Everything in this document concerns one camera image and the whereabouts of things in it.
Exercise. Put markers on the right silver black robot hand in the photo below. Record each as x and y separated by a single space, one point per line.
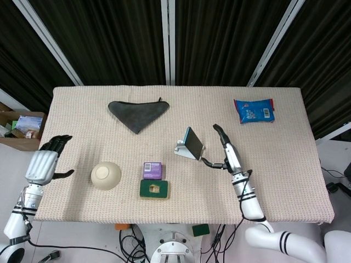
232 157

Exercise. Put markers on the beige upturned bowl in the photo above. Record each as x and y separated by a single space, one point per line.
105 176

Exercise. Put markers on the black device on floor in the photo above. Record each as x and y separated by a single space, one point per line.
333 188

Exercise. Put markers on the small purple box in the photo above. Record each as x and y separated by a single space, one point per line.
152 171

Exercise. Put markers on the green block under table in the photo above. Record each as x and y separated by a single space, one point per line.
200 230

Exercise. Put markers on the green yellow sponge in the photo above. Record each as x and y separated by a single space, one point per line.
146 191

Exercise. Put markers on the beige woven tablecloth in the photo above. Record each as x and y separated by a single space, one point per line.
192 109

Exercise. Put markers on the silver black floor object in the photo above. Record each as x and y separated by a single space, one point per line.
52 255

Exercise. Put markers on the grey triangular folded cloth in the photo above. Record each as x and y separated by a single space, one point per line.
137 115

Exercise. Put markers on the blue snack packet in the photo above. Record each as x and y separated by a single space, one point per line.
253 109

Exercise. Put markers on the white partition frame post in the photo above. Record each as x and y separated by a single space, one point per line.
274 43
46 41
167 41

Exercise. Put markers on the cardboard box with clutter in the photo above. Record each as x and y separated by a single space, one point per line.
16 141

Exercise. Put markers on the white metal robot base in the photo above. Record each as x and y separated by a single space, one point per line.
172 249

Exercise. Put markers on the black smartphone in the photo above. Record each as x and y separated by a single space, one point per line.
195 143

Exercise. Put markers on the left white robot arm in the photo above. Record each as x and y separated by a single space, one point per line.
16 222

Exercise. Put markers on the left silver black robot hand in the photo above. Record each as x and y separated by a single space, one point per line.
41 164

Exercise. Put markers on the white phone stand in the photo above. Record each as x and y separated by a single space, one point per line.
182 150

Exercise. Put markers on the orange block under table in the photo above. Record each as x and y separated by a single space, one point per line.
121 227

